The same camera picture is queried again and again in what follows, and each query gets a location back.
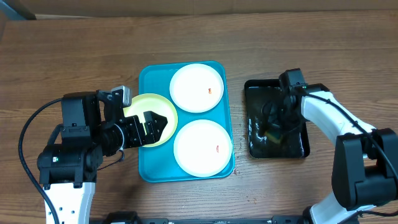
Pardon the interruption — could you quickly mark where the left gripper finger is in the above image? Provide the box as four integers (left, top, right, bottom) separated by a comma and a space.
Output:
144, 111, 168, 128
144, 123, 166, 144

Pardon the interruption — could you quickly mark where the yellow plate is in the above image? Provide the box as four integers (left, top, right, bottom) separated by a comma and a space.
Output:
124, 93, 178, 147

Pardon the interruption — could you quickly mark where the yellow green sponge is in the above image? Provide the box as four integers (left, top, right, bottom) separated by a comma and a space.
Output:
264, 131, 284, 144

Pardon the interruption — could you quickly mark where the white plate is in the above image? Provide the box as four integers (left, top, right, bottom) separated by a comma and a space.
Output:
174, 119, 233, 177
169, 63, 224, 113

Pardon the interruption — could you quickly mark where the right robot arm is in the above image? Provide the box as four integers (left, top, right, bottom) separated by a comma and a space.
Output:
262, 68, 397, 223

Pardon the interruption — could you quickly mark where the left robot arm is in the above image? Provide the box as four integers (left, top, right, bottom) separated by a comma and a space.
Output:
37, 86, 168, 223

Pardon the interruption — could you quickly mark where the black tray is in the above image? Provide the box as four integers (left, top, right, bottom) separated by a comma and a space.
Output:
244, 79, 310, 159

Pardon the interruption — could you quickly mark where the teal plastic tray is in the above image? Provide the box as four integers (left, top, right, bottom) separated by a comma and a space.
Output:
138, 61, 233, 183

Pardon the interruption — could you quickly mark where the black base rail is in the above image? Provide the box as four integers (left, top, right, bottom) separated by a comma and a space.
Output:
101, 212, 312, 224

